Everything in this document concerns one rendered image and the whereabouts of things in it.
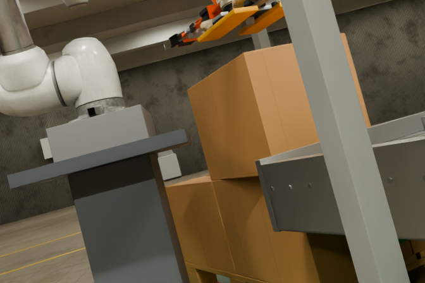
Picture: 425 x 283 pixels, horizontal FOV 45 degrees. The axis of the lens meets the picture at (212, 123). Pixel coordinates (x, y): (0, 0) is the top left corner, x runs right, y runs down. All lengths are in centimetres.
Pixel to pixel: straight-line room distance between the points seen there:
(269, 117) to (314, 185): 42
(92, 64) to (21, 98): 24
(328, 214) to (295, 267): 55
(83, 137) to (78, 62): 25
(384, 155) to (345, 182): 20
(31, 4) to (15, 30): 737
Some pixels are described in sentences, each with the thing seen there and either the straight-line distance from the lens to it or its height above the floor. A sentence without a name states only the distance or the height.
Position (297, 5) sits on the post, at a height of 87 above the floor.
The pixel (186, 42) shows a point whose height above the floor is 120.
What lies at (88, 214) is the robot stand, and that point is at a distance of 158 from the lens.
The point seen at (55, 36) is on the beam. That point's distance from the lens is 1116.
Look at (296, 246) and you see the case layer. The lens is 173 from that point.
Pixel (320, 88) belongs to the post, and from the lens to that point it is 88.
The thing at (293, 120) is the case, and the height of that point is 69.
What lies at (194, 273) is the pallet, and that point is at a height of 9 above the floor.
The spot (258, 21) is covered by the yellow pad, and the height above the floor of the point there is 110.
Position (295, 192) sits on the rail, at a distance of 135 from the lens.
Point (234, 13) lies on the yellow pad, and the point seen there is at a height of 110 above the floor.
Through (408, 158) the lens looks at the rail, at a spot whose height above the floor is 56.
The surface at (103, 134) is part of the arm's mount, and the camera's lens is 153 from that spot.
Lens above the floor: 68
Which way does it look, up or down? 3 degrees up
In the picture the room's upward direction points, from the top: 15 degrees counter-clockwise
